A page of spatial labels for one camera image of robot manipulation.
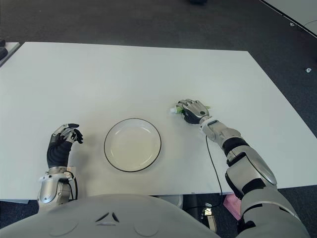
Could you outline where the large white neighbouring table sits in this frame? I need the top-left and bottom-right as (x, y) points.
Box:
(259, 0), (317, 38)

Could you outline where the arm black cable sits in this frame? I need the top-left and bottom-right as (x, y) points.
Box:
(68, 177), (79, 200)
(192, 135), (224, 208)

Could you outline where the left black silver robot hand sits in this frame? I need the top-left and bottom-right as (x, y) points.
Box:
(47, 123), (84, 168)

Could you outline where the pink flat box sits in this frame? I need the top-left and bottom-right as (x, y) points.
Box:
(223, 194), (242, 221)

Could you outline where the green toothpaste tube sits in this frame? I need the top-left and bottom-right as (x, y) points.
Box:
(169, 104), (211, 116)

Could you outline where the grey metal bracket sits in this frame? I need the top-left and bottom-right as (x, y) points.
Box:
(201, 203), (217, 232)

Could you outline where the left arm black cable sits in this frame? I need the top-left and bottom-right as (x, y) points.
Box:
(68, 177), (79, 200)

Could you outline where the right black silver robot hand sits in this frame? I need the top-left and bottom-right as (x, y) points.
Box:
(177, 99), (211, 124)

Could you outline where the grey robot torso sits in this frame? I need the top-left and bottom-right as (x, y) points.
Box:
(0, 193), (221, 238)

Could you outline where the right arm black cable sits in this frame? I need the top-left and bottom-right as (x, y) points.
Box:
(192, 135), (224, 208)

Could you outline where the white table leg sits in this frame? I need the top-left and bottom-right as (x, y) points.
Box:
(158, 194), (184, 207)

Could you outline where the small white side table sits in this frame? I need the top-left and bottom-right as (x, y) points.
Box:
(0, 42), (20, 67)

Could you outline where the white plate black rim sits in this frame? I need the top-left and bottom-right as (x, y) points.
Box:
(104, 118), (162, 172)

